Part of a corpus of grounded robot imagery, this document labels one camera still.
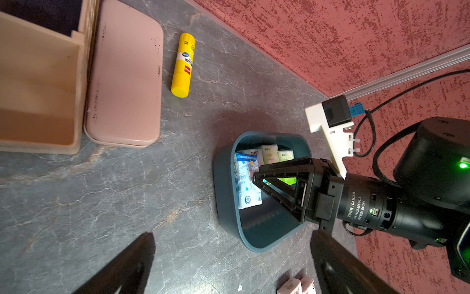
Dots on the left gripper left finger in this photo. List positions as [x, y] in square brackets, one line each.
[127, 273]

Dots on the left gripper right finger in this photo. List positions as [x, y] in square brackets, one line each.
[339, 272]

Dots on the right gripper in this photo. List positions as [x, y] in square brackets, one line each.
[316, 195]

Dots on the blue tissue pack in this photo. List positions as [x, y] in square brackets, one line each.
[248, 194]

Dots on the teal cartoon tissue pack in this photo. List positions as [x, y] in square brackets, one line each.
[255, 152]

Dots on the pink Kuromi tissue pack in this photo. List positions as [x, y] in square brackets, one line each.
[291, 286]

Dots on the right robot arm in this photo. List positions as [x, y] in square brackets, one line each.
[420, 190]

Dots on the teal storage box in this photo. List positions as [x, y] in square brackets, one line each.
[244, 211]

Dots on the pink eraser case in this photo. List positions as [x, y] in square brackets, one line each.
[125, 87]

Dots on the beige desk file organizer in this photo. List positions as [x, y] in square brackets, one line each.
[44, 79]

